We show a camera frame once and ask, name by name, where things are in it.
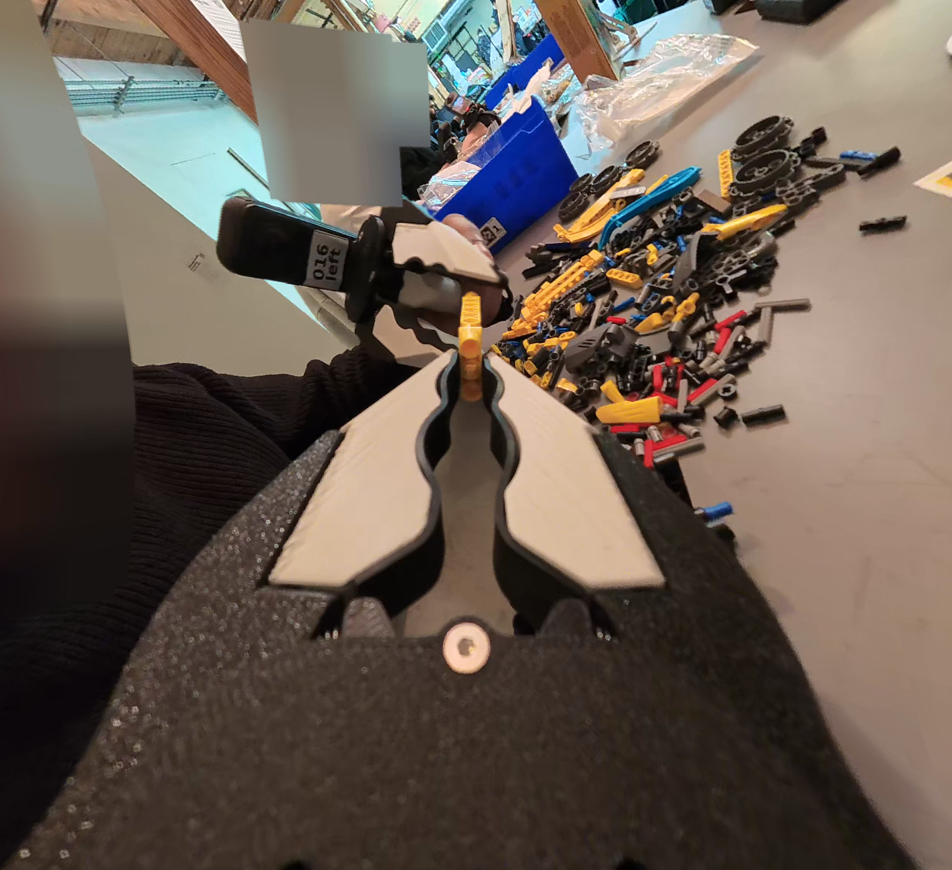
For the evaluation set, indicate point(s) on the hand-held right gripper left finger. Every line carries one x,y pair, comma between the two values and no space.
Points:
357,498

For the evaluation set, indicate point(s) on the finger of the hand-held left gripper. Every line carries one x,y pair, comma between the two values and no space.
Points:
439,249
401,327

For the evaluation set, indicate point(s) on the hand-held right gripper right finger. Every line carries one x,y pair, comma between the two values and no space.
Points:
580,505

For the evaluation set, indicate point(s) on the yellow toy beam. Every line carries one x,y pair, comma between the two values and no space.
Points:
470,342

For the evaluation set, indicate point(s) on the pile of toy bricks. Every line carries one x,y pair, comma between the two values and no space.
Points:
669,334

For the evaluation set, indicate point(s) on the person's left forearm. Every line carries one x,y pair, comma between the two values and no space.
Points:
260,416

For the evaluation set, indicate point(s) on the person's left hand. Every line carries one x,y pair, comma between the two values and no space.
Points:
472,234

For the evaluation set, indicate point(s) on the blue plastic bin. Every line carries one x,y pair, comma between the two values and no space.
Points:
520,70
513,170

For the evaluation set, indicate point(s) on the light blue plastic toy part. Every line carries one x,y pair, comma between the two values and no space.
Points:
654,197

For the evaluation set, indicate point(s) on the cardboard box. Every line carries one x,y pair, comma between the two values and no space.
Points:
573,22

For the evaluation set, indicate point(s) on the clear plastic bag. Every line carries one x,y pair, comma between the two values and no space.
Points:
669,81

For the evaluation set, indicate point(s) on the black toy connector pin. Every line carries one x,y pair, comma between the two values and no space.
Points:
883,224

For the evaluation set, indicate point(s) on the yellow grey sticker sheet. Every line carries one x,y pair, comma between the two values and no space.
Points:
933,178

